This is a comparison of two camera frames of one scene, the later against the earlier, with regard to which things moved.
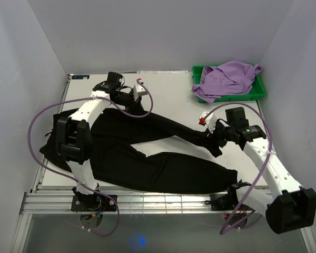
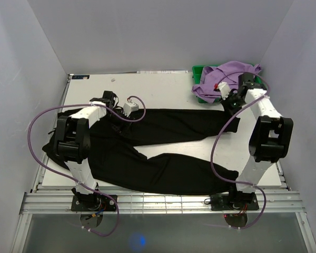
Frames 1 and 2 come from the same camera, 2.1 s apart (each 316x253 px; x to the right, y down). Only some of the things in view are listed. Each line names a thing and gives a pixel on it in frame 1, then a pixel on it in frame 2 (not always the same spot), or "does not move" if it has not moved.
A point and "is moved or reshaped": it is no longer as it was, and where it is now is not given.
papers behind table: x=161 y=71 does not move
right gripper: x=218 y=125 -> x=230 y=111
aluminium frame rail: x=57 y=201 does not move
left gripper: x=135 y=106 -> x=122 y=129
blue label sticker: x=81 y=77 does not move
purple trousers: x=231 y=77 does not move
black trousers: x=118 y=167 is moved or reshaped
